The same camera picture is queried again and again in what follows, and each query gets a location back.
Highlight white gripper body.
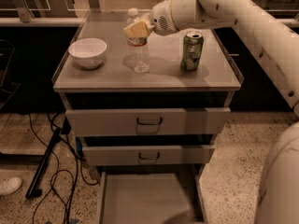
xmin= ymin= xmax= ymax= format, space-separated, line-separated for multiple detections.
xmin=149 ymin=0 xmax=178 ymax=35

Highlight clear plastic water bottle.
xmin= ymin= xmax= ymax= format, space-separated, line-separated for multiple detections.
xmin=125 ymin=7 xmax=150 ymax=74

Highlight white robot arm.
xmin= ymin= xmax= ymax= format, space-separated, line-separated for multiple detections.
xmin=123 ymin=0 xmax=299 ymax=224

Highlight grey drawer cabinet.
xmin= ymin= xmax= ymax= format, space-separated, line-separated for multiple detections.
xmin=51 ymin=10 xmax=245 ymax=224

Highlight grey top drawer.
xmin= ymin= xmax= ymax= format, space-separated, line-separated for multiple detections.
xmin=66 ymin=107 xmax=230 ymax=136

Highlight grey drawer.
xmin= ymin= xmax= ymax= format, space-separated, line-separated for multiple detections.
xmin=66 ymin=107 xmax=230 ymax=136
xmin=83 ymin=145 xmax=214 ymax=166
xmin=96 ymin=169 xmax=208 ymax=224

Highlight grey middle drawer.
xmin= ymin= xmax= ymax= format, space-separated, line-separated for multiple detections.
xmin=83 ymin=145 xmax=214 ymax=166

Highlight grey bottom drawer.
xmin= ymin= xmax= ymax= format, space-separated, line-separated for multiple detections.
xmin=96 ymin=169 xmax=208 ymax=224

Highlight green soda can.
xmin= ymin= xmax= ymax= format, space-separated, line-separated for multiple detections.
xmin=180 ymin=30 xmax=204 ymax=71

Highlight white ceramic bowl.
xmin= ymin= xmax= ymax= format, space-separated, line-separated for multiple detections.
xmin=68 ymin=38 xmax=107 ymax=69

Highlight black floor bar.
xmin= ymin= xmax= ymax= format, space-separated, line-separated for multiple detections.
xmin=25 ymin=129 xmax=60 ymax=200

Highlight white shoe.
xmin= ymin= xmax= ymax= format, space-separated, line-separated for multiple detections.
xmin=0 ymin=176 xmax=22 ymax=196

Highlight black floor cables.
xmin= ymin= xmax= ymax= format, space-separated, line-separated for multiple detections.
xmin=28 ymin=111 xmax=100 ymax=224

